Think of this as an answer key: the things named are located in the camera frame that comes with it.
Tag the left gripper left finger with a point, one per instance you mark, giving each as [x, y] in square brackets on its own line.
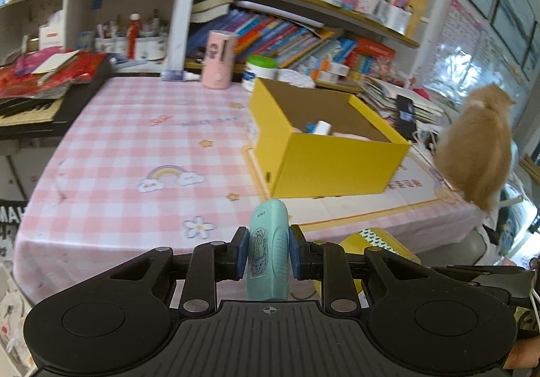
[210, 264]

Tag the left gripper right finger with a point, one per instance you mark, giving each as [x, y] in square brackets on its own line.
[326, 263]

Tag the yellow cardboard box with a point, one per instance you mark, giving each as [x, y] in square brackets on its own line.
[303, 165]

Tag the white power bank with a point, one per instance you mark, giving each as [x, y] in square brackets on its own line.
[322, 128]

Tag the yellow tape roll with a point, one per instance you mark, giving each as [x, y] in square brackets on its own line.
[377, 245]

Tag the pink checkered tablecloth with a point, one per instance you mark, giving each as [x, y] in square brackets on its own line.
[149, 163]

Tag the orange cat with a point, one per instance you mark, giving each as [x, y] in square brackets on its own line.
[474, 153]

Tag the black smartphone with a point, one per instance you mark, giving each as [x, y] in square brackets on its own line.
[406, 120]

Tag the small spray bottle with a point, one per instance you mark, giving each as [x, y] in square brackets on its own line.
[179, 76]

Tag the white quilted pouch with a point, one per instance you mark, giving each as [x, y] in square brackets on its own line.
[295, 78]

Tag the pink humidifier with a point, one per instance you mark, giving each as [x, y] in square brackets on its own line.
[218, 63]

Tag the green lid white jar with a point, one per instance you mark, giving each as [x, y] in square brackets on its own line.
[258, 66]

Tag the right white pen holder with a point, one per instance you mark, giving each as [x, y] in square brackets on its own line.
[151, 48]

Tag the white pen holder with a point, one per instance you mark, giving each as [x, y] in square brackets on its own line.
[151, 48]
[117, 45]

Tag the left white pen holder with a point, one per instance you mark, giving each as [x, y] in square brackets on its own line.
[117, 45]

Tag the black Yamaha keyboard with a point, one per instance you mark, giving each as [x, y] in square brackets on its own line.
[25, 118]

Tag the red doll figurine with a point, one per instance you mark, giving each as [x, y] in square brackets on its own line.
[132, 34]

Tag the wooden bookshelf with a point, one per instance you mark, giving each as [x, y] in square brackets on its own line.
[316, 14]

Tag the white desktop shelf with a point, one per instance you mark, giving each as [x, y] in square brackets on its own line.
[25, 17]

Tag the white notebook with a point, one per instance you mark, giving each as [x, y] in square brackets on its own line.
[53, 64]

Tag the red papers pile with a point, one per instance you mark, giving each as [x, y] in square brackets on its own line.
[17, 79]

